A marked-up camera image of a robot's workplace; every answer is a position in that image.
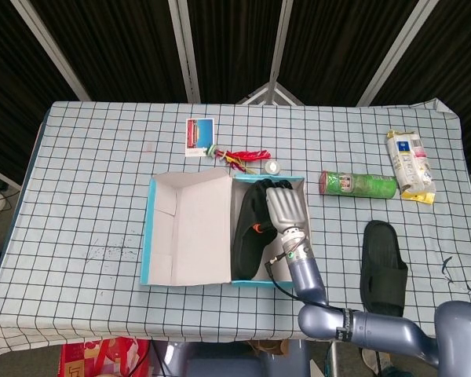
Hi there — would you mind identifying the black rubber slipper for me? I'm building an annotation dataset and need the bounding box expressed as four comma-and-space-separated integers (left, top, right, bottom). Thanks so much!
232, 181, 283, 280
360, 219, 409, 317

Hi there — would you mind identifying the red tassel ornament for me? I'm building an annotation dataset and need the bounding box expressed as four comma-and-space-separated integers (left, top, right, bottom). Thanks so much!
206, 144, 272, 176

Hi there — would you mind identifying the red and blue postcard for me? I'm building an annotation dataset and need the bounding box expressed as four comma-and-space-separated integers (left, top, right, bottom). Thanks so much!
184, 118, 215, 158

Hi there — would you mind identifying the brown paper bag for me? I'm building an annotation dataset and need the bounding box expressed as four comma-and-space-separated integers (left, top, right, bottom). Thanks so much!
246, 339, 290, 357

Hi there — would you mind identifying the metal table leg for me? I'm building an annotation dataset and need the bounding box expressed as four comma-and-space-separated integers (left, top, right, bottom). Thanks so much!
324, 341, 338, 377

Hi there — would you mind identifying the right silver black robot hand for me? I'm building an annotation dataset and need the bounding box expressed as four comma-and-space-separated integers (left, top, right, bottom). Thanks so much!
254, 178, 311, 236

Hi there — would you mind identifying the blue checkered tablecloth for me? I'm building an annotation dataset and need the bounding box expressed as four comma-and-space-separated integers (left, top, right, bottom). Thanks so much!
0, 97, 471, 357

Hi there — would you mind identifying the green chips can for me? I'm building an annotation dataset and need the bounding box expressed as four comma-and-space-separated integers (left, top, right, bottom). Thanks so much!
319, 170, 398, 199

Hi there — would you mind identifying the red patterned bag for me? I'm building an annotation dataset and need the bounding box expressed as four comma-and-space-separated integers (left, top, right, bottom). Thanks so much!
58, 336, 152, 377

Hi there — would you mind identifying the grey sneaker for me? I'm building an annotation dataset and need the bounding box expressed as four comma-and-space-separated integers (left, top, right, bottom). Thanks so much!
361, 347, 396, 376

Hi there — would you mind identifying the open blue cardboard shoe box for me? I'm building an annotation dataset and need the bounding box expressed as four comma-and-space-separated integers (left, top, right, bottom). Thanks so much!
140, 168, 310, 289

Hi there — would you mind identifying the white metal partition foot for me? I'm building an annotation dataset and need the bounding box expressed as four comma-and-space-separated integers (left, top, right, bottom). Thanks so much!
237, 81, 304, 106

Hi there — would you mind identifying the white partition post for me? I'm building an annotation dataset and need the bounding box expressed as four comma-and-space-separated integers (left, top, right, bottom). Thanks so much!
167, 0, 202, 104
10, 0, 92, 102
356, 0, 440, 107
267, 0, 294, 86

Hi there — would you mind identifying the white and yellow snack bag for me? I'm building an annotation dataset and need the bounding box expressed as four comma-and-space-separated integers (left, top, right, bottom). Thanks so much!
385, 129, 436, 205

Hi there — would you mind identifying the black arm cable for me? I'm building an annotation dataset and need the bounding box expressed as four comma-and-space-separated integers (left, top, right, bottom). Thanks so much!
265, 258, 330, 307

